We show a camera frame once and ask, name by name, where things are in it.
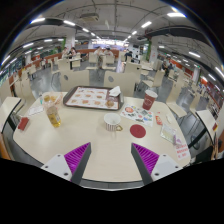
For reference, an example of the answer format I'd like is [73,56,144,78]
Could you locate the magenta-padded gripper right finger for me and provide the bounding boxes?
[130,142,184,186]

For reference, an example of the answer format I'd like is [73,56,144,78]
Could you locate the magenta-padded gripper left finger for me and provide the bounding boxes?
[40,142,92,186]

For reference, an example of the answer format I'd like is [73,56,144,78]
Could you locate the clear tea bottle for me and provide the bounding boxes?
[43,94,63,129]

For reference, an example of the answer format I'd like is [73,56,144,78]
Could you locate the flat round red coaster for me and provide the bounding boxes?
[129,123,147,139]

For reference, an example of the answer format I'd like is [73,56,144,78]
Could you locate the clear plastic pouch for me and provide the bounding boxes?
[160,123,177,144]

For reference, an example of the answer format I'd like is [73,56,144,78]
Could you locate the small red sauce packet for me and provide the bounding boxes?
[154,114,164,126]

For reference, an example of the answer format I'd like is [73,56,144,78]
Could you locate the colourful printed flyer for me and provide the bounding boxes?
[119,104,154,128]

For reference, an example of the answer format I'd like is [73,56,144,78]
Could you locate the red paper cup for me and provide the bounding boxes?
[142,89,159,111]

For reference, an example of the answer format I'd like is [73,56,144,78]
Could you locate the clear plastic food bag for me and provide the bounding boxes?
[41,92,64,111]

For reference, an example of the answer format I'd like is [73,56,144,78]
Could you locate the dark food tray, paper liner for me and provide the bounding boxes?
[62,85,125,111]

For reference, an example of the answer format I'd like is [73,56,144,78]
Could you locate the white paper receipt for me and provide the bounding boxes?
[28,104,44,117]

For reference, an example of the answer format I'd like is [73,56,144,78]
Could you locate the red box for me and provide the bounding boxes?
[17,116,30,131]

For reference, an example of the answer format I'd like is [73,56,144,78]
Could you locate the white neighbouring table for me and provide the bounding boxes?
[195,109,219,148]
[0,96,23,134]

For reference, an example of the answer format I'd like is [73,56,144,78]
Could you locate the white paper napkin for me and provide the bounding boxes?
[108,85,122,98]

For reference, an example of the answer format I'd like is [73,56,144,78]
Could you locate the beige chair with round hole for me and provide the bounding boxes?
[59,69,90,93]
[103,70,138,98]

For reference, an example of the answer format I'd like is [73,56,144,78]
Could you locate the beige canteen chairs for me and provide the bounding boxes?
[0,51,214,114]

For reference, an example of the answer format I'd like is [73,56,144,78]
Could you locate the ceiling air conditioner unit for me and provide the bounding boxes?
[79,13,100,23]

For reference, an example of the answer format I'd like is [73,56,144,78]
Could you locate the ceiling lights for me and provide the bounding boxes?
[0,11,224,79]

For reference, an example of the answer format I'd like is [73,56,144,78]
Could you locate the white striped mug, gold handle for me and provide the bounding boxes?
[103,112,124,132]

